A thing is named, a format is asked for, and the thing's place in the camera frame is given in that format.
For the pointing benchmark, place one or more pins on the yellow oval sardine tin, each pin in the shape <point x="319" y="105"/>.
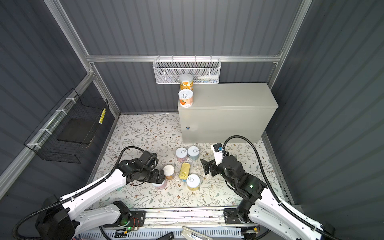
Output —
<point x="184" y="172"/>

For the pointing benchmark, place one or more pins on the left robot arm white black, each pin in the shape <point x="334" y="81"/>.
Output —
<point x="53" y="223"/>

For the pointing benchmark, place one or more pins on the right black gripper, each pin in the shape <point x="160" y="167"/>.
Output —
<point x="212" y="165"/>

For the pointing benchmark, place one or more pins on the pink pull-tab can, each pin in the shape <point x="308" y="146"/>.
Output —
<point x="182" y="154"/>

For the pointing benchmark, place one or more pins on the orange white pull-tab can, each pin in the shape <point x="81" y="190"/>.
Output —
<point x="186" y="98"/>

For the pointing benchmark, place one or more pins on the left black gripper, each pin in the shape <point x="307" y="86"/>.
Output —
<point x="155" y="179"/>

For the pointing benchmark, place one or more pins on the black wire mesh basket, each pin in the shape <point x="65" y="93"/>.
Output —
<point x="69" y="132"/>

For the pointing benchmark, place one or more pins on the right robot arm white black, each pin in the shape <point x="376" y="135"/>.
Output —
<point x="264" y="198"/>

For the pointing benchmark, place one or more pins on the yellow pull-tab can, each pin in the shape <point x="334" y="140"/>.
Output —
<point x="193" y="182"/>

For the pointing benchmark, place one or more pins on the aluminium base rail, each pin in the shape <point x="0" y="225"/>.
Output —
<point x="186" y="217"/>

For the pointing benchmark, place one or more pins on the yellow tag on basket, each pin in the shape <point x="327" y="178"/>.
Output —
<point x="101" y="119"/>

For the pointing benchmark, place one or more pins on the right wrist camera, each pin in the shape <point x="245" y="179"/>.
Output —
<point x="218" y="153"/>

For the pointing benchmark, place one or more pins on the beige metal cabinet box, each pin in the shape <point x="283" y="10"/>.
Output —
<point x="223" y="110"/>

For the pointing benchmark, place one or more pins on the white tube in basket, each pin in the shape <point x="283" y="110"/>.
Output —
<point x="207" y="79"/>

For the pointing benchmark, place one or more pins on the white wire mesh basket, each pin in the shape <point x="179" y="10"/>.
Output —
<point x="169" y="72"/>

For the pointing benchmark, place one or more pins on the light blue pull-tab can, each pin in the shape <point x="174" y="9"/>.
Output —
<point x="193" y="153"/>

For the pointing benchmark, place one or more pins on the brown can white lid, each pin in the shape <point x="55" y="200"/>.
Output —
<point x="169" y="171"/>

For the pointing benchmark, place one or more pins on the green orange peach can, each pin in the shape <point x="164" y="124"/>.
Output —
<point x="186" y="82"/>

